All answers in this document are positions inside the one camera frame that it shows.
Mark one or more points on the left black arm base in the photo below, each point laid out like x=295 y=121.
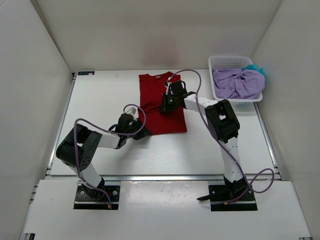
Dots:
x=92 y=199

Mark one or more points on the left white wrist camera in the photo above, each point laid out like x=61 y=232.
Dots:
x=131 y=110

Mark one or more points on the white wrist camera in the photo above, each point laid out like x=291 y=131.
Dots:
x=131 y=110
x=167 y=85

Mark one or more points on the teal t shirt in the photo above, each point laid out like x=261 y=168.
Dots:
x=255 y=68

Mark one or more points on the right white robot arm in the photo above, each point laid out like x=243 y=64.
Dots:
x=218 y=116

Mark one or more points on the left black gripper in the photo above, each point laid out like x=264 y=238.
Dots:
x=143 y=132

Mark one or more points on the white plastic basket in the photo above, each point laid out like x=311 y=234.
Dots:
x=225 y=61

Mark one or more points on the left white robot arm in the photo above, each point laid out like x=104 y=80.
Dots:
x=78 y=148

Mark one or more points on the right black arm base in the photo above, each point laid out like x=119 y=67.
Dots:
x=222 y=199

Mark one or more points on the lilac t shirt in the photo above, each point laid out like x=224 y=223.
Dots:
x=237 y=83

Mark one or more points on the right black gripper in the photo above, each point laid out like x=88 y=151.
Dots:
x=166 y=107

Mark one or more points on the dark blue label sticker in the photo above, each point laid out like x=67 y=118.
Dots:
x=86 y=73

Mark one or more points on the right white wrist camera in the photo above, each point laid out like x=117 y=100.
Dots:
x=167 y=85

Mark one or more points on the red t shirt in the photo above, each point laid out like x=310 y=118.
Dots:
x=152 y=88

